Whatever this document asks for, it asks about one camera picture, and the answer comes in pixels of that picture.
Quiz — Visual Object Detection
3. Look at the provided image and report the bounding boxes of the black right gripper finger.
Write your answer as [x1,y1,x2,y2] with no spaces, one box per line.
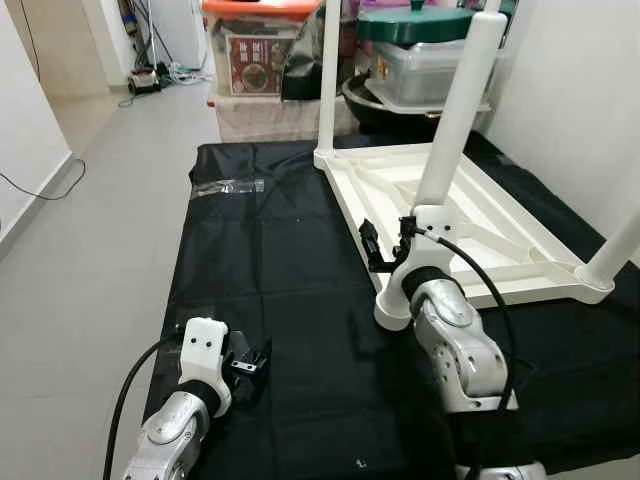
[359,219,394,274]

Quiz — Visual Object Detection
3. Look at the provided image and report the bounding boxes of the white plastic table top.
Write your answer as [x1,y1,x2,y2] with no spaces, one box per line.
[313,140,617,333]

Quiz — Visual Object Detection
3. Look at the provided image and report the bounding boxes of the black tablecloth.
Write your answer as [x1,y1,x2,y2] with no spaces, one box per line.
[140,135,640,477]

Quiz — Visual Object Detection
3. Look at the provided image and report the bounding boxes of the black wok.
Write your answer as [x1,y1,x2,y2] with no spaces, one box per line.
[341,78,493,138]

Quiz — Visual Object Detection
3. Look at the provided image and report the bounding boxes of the narrow clear tape strip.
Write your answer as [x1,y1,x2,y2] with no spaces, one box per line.
[191,177,267,200]

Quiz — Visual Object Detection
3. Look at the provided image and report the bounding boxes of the pink fleece cover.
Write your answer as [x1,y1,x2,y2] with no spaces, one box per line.
[214,93,353,143]

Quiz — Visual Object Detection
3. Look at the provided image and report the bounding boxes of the dark glass pan lid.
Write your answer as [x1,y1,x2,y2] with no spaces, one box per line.
[282,5,347,103]

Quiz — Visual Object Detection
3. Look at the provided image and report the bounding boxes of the orange-lid box with red poster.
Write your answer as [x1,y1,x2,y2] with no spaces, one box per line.
[202,0,323,99]

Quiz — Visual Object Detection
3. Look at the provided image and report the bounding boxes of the green pot lid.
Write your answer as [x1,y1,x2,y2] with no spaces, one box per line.
[356,0,477,47]

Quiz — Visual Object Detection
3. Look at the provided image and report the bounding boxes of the grey upright vacuum cleaner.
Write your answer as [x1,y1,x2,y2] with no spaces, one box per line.
[126,0,163,97]

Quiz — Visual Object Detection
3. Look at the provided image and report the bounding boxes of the white chest appliance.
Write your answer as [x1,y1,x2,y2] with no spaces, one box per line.
[150,0,207,71]

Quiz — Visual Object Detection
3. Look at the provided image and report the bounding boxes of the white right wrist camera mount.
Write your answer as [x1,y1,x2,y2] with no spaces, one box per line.
[394,204,452,293]

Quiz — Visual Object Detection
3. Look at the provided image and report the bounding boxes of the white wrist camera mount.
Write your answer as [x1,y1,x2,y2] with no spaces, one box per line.
[177,317,234,403]
[394,204,452,293]

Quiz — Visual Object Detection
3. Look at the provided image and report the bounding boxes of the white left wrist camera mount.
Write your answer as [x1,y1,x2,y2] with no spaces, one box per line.
[177,317,234,403]

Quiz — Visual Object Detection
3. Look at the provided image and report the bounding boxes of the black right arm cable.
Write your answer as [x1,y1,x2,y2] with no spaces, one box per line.
[418,228,518,426]

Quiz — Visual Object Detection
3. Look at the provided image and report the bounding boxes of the black floor cable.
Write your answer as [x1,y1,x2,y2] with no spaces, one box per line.
[0,155,87,204]

